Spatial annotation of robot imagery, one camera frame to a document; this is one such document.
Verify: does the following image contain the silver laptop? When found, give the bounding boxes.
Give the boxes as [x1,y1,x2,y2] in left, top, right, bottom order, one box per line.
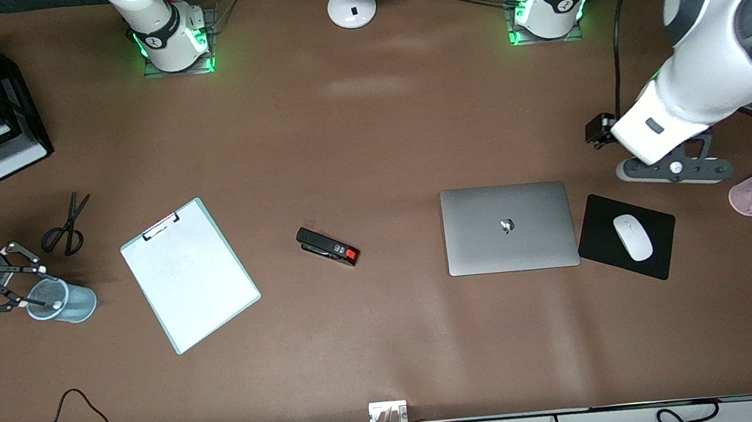
[439,177,582,279]

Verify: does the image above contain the white computer mouse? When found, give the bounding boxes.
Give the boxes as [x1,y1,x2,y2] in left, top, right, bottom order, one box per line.
[612,211,655,265]

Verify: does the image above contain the light blue mesh cup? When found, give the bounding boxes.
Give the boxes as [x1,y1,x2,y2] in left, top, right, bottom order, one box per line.
[23,272,100,330]

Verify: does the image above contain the white paper sheet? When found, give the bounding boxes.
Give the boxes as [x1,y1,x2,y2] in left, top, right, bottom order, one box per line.
[0,137,53,192]

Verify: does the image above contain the black mouse pad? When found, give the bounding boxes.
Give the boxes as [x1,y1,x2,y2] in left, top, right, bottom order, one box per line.
[571,186,683,290]

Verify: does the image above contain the mint clipboard with white paper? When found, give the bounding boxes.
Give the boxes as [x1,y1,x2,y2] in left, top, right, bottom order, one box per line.
[115,191,267,360]

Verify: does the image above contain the black stapler with red end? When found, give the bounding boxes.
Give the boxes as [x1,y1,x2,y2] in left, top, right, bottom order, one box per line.
[295,222,361,273]

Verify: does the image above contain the small white box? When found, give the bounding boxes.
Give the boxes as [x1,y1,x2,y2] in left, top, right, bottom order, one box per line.
[368,399,409,422]

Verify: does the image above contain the black blue handled scissors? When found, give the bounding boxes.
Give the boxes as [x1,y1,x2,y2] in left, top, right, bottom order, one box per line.
[36,190,98,259]

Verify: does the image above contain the black coiled cable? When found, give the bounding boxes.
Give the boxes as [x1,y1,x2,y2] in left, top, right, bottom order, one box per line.
[655,398,721,422]

